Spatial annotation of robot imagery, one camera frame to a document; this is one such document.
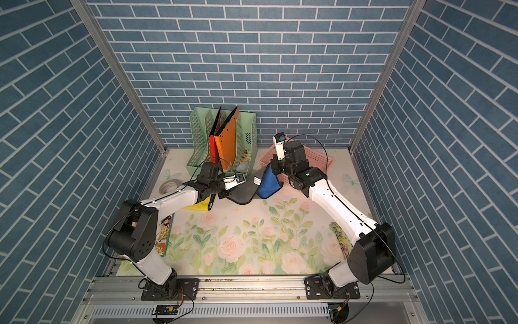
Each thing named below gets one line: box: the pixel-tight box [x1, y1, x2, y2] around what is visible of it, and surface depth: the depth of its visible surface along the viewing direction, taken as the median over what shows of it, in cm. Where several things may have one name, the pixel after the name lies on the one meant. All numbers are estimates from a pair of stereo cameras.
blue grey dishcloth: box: [226, 163, 284, 204], surface depth 90 cm
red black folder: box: [209, 105, 222, 165], surface depth 89 cm
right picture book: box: [329, 221, 353, 260], surface depth 87 cm
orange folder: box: [213, 105, 240, 171], surface depth 89 cm
